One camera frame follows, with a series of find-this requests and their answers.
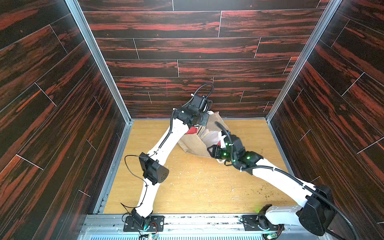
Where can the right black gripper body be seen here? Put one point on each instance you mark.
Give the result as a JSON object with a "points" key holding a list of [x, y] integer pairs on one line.
{"points": [[215, 151]]}

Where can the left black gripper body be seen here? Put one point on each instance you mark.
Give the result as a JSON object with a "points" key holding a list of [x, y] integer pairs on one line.
{"points": [[200, 119]]}

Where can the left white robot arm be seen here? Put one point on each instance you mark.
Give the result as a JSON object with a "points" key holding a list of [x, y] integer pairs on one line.
{"points": [[153, 166]]}

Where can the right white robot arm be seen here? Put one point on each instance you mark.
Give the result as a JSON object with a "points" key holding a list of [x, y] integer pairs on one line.
{"points": [[312, 210]]}

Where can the fans inside tote bag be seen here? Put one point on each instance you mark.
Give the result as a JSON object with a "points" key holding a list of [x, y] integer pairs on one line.
{"points": [[202, 132]]}

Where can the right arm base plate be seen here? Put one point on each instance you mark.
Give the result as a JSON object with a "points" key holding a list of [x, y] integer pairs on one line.
{"points": [[257, 223]]}

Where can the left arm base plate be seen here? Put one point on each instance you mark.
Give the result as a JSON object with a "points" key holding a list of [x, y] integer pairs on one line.
{"points": [[153, 223]]}

